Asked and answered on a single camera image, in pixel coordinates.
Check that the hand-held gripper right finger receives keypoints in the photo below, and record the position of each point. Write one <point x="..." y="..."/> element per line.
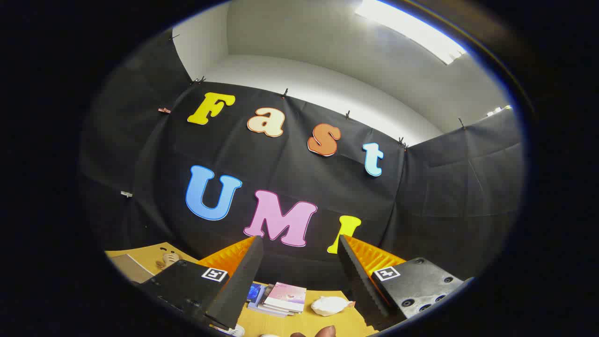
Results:
<point x="362" y="285"/>

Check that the brown fabric storage box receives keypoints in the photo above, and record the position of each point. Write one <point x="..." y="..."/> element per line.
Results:
<point x="131" y="269"/>

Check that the ceiling light panel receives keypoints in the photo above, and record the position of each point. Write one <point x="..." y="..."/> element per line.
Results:
<point x="407" y="28"/>

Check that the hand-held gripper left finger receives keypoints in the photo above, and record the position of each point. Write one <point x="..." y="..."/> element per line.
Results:
<point x="238" y="290"/>

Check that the dark blue book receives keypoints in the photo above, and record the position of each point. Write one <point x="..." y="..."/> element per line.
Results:
<point x="253" y="292"/>

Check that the white plush toy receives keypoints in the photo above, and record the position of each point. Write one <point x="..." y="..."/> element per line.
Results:
<point x="327" y="305"/>

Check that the brown plush toy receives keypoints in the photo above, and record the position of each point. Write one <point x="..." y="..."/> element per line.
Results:
<point x="169" y="258"/>

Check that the pink cover book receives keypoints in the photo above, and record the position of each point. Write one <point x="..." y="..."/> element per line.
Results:
<point x="288" y="295"/>

